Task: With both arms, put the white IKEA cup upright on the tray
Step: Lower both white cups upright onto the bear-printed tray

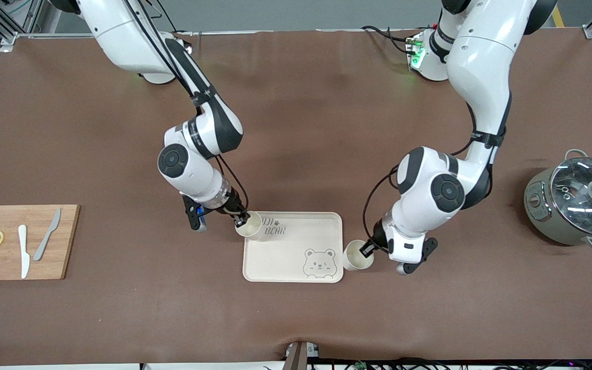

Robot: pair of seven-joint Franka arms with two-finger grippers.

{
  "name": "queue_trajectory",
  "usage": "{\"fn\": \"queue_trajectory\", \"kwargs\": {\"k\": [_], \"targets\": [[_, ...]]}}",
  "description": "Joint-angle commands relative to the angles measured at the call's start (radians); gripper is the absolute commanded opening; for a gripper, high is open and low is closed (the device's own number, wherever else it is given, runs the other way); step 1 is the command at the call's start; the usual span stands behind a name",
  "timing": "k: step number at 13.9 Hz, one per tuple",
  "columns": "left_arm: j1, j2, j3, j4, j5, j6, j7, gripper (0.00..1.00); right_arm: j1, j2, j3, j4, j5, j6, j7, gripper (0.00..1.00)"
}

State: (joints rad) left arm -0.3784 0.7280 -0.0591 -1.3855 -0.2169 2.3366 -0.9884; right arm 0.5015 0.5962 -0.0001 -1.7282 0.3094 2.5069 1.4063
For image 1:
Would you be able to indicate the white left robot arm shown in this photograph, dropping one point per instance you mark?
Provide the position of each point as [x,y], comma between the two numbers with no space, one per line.
[481,51]

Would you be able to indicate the cream bear print tray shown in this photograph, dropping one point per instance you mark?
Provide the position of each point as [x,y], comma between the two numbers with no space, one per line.
[285,257]

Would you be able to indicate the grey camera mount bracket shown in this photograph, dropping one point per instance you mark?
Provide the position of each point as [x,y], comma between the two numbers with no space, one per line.
[300,355]

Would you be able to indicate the grey-green electric pot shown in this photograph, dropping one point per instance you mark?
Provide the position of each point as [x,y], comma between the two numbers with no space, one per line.
[542,216]

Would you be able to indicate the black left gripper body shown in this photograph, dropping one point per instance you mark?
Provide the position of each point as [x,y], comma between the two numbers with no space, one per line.
[376,241]

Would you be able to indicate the brown table cover sheet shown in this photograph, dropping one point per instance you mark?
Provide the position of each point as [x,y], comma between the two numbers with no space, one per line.
[70,128]

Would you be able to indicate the grey plastic knife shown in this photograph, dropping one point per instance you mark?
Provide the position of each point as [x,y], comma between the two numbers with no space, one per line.
[43,245]

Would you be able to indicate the glass pot lid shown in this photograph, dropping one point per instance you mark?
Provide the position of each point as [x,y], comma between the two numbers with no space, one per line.
[578,205]

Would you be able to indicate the white paper-like cup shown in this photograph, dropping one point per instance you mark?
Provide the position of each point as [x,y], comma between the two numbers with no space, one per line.
[252,228]
[353,257]

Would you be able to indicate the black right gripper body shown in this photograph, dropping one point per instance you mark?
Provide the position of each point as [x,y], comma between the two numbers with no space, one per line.
[233,208]

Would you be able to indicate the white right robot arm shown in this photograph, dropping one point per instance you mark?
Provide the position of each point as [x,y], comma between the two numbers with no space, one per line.
[121,36]

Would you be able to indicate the wooden cutting board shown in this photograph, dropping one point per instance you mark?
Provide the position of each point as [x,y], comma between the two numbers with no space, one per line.
[8,216]

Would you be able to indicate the white plastic knife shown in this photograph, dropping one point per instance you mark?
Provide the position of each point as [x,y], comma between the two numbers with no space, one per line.
[22,241]

